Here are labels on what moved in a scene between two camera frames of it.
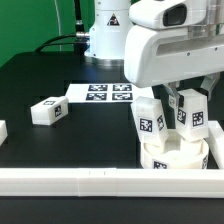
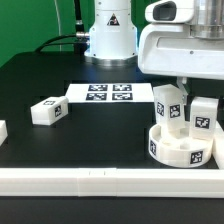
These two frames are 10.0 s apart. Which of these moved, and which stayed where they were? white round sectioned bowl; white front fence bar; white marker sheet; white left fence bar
Moved: white round sectioned bowl
Stayed: white left fence bar; white marker sheet; white front fence bar
